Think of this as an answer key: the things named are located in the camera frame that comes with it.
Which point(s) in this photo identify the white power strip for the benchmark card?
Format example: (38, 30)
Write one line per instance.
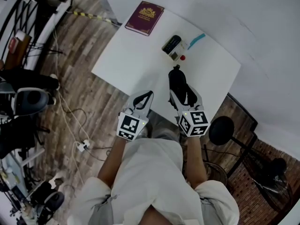
(83, 145)

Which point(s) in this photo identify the black floor fan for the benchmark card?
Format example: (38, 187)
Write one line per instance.
(272, 179)

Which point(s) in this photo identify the black metal frame rack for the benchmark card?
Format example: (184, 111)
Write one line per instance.
(21, 20)

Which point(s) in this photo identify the white desk organizer tray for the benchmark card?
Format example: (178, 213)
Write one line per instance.
(177, 50)

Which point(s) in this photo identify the grey office chair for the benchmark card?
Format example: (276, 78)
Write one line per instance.
(31, 101)

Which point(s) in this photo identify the person's grey shorts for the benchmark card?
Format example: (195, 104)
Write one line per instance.
(164, 130)

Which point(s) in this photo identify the person's left forearm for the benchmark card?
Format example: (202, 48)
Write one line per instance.
(112, 165)

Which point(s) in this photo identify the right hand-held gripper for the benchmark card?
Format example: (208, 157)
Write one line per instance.
(193, 123)

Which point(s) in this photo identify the teal pen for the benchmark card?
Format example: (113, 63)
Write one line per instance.
(196, 40)

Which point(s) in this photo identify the small red cap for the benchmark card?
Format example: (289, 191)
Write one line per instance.
(182, 57)

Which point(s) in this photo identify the maroon hardcover book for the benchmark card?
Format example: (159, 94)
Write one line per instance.
(145, 17)

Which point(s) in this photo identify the white table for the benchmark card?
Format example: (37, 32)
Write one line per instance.
(140, 62)

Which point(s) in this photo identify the brown wicker basket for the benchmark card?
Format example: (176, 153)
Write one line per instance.
(216, 173)

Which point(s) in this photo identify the person's right forearm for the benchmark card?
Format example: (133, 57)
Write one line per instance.
(195, 163)

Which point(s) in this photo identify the black round stool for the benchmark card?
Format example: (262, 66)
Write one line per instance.
(221, 130)

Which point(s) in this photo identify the person's white shirt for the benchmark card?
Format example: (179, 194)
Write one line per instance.
(150, 186)

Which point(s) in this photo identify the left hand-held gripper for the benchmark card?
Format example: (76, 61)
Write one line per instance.
(131, 123)

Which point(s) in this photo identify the black remote control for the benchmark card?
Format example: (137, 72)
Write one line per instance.
(172, 43)

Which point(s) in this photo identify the brown wooden box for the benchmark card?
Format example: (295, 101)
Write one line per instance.
(16, 49)

